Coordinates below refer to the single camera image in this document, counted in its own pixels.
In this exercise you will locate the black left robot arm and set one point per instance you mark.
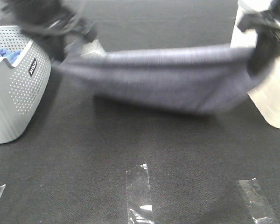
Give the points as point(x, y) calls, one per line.
point(49, 22)

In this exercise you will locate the cream white storage bin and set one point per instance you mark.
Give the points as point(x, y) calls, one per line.
point(266, 96)

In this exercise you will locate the black table mat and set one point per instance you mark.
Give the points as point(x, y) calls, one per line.
point(69, 167)

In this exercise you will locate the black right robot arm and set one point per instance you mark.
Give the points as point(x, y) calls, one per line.
point(271, 14)

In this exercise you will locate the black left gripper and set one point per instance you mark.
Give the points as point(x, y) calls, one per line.
point(53, 37)

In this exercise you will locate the grey-purple towel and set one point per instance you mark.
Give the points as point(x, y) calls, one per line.
point(199, 80)

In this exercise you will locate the blue towel in basket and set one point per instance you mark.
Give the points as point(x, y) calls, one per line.
point(10, 55)

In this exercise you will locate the clear tape strip centre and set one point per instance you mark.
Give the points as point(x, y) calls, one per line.
point(138, 196)

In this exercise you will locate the grey perforated laundry basket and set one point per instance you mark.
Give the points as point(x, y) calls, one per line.
point(22, 82)

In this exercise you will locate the clear tape strip right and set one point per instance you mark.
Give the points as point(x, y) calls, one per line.
point(256, 202)

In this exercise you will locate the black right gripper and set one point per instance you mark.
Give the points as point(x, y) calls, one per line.
point(267, 47)

